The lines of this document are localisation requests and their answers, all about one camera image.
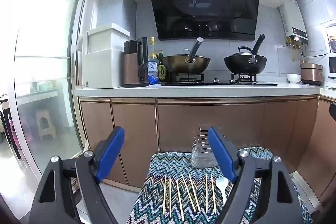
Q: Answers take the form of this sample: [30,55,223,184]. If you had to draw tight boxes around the bronze wok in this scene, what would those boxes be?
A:
[162,37,211,74]

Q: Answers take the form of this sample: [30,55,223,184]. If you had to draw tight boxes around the white plastic spoon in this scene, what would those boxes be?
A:
[215,176,229,203]

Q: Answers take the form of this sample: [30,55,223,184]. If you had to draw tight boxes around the copper rice cooker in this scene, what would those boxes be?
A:
[301,63,324,86]

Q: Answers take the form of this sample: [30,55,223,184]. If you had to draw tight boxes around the sliding glass door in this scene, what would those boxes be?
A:
[0,0,92,214]

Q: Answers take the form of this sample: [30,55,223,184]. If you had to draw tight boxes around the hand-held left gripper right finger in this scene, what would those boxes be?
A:
[208,126,307,224]

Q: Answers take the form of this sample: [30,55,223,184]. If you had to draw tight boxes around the white microwave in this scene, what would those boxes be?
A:
[328,55,336,80]

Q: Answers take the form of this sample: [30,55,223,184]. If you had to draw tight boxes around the zigzag patterned cloth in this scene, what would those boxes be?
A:
[126,147,313,224]

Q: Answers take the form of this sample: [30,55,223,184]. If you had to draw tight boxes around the clear yellow-capped oil bottle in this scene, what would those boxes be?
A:
[148,37,159,83]

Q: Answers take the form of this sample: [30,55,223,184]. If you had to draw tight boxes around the beige plastic stool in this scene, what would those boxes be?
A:
[35,109,57,141]

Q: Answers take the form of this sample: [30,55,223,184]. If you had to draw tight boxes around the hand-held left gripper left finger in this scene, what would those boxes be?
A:
[28,126,125,224]

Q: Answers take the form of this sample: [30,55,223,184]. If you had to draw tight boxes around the black wok with lid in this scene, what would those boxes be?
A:
[224,34,267,75]

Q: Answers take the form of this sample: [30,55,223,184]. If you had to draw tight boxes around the row of wooden chopsticks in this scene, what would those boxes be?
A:
[162,174,217,221]

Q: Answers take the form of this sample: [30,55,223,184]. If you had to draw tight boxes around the white water heater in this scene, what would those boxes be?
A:
[279,0,308,47]

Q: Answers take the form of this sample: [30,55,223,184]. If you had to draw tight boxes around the dark bottle yellow label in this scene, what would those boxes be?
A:
[158,53,167,81]

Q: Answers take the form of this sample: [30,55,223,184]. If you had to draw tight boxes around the black range hood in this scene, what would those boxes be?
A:
[146,0,260,42]

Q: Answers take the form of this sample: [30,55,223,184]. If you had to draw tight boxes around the black gas stove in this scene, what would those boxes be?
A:
[161,73,278,86]

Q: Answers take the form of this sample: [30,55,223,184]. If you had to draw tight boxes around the copper base cabinets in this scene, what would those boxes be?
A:
[79,97,336,211]

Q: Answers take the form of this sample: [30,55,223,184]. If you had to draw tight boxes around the brown black electric kettle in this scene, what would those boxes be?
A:
[122,37,150,87]

